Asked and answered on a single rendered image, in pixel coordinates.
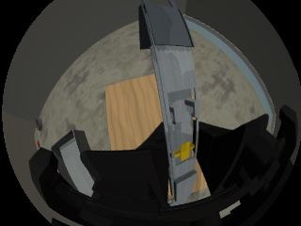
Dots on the wooden cutting board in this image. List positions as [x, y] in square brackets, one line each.
[133, 112]

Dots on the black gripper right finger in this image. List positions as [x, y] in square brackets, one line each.
[218, 149]

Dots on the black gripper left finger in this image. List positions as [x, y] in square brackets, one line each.
[149, 162]

